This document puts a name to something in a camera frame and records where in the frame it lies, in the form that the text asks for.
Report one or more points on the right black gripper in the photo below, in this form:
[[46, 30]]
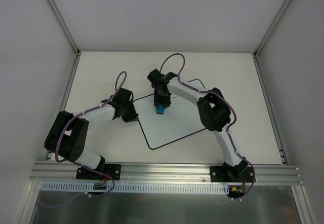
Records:
[[162, 101]]

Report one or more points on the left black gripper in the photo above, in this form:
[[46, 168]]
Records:
[[130, 115]]

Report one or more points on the blue whiteboard eraser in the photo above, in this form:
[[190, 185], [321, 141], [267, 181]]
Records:
[[160, 109]]

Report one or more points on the white whiteboard black frame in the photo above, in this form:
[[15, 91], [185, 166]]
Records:
[[178, 121]]

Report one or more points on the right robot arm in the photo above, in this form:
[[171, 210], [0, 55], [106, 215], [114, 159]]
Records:
[[214, 113]]

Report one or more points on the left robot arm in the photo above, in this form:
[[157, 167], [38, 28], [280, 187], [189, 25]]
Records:
[[67, 136]]

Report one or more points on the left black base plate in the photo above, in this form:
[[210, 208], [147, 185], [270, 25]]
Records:
[[113, 170]]

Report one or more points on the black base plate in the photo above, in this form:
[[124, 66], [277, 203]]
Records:
[[113, 170], [231, 174]]

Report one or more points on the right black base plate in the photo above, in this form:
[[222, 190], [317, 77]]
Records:
[[231, 174]]

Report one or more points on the white slotted cable duct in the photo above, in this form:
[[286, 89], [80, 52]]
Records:
[[213, 189]]

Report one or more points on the right aluminium frame post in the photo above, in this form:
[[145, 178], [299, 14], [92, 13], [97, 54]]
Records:
[[274, 23]]

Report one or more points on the aluminium frame post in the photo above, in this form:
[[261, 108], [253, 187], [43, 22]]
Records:
[[274, 23], [63, 26]]

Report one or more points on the aluminium mounting rail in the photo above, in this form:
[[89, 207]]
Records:
[[169, 173]]

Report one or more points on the left aluminium frame post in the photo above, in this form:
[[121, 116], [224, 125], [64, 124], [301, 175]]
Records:
[[63, 26]]

